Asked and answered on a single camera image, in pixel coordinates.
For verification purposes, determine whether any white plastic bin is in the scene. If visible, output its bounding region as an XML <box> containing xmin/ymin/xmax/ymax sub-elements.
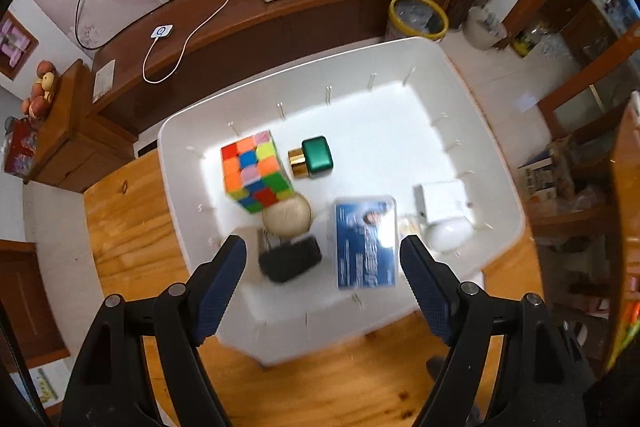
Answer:
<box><xmin>157</xmin><ymin>37</ymin><xmax>527</xmax><ymax>368</ymax></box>

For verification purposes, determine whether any wooden side cabinet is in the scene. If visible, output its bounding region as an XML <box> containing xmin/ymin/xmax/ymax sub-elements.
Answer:
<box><xmin>22</xmin><ymin>59</ymin><xmax>138</xmax><ymax>194</ymax></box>

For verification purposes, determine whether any white charger with cable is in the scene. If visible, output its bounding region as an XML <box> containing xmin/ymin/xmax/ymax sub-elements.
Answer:
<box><xmin>142</xmin><ymin>0</ymin><xmax>242</xmax><ymax>84</ymax></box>

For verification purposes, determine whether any white bucket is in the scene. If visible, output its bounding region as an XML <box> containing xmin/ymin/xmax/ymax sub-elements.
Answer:
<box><xmin>465</xmin><ymin>7</ymin><xmax>508</xmax><ymax>52</ymax></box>

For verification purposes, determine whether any white paper sheet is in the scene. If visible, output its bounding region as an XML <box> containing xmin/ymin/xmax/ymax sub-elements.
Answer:
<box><xmin>92</xmin><ymin>59</ymin><xmax>117</xmax><ymax>104</ymax></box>

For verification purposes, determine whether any pink wall picture frame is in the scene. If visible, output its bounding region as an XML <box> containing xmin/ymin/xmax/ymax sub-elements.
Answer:
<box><xmin>0</xmin><ymin>12</ymin><xmax>40</xmax><ymax>80</ymax></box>

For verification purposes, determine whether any green bottle with gold cap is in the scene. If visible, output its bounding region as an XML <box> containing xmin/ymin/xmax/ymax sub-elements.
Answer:
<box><xmin>287</xmin><ymin>135</ymin><xmax>335</xmax><ymax>180</ymax></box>

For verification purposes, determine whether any white egg-shaped case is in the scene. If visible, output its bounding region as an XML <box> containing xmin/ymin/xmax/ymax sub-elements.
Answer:
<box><xmin>425</xmin><ymin>217</ymin><xmax>475</xmax><ymax>253</ymax></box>

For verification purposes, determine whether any yellow-rimmed trash bin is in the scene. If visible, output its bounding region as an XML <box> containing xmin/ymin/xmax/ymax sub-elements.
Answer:
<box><xmin>389</xmin><ymin>0</ymin><xmax>448</xmax><ymax>42</ymax></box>

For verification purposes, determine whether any gold oval case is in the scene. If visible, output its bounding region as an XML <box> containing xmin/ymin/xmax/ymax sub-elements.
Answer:
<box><xmin>262</xmin><ymin>194</ymin><xmax>313</xmax><ymax>239</ymax></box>

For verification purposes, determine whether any blue dental floss box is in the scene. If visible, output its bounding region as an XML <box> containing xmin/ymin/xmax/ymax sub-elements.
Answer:
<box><xmin>332</xmin><ymin>195</ymin><xmax>399</xmax><ymax>292</ymax></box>

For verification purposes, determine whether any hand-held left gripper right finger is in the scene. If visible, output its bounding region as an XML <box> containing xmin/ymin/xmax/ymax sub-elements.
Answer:
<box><xmin>399</xmin><ymin>234</ymin><xmax>598</xmax><ymax>427</ymax></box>

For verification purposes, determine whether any white toy camera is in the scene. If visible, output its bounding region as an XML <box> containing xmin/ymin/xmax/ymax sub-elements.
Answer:
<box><xmin>412</xmin><ymin>179</ymin><xmax>473</xmax><ymax>225</ymax></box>

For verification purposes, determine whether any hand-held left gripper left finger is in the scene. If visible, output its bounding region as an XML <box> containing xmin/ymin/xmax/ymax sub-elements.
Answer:
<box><xmin>60</xmin><ymin>234</ymin><xmax>248</xmax><ymax>427</ymax></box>

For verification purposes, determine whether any wooden door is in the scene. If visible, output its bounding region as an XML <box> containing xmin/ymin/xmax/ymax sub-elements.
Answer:
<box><xmin>0</xmin><ymin>239</ymin><xmax>68</xmax><ymax>373</ymax></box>

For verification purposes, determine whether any red box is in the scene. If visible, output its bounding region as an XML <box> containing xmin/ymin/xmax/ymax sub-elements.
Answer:
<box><xmin>2</xmin><ymin>117</ymin><xmax>41</xmax><ymax>178</ymax></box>

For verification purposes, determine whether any champagne rectangular case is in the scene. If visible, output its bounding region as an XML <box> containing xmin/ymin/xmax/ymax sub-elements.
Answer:
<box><xmin>239</xmin><ymin>227</ymin><xmax>266</xmax><ymax>283</ymax></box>

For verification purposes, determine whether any black charger plug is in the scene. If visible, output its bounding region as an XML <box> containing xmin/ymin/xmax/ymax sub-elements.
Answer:
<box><xmin>257</xmin><ymin>236</ymin><xmax>322</xmax><ymax>284</ymax></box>

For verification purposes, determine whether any long wooden television cabinet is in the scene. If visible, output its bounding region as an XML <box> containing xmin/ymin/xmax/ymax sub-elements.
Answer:
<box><xmin>90</xmin><ymin>0</ymin><xmax>458</xmax><ymax>142</ymax></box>

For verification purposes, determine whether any colourful puzzle cube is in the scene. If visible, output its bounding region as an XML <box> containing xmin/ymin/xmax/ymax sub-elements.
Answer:
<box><xmin>220</xmin><ymin>130</ymin><xmax>296</xmax><ymax>214</ymax></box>

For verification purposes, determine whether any blue and white carton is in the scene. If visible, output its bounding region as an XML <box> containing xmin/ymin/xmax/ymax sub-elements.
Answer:
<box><xmin>517</xmin><ymin>152</ymin><xmax>558</xmax><ymax>202</ymax></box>

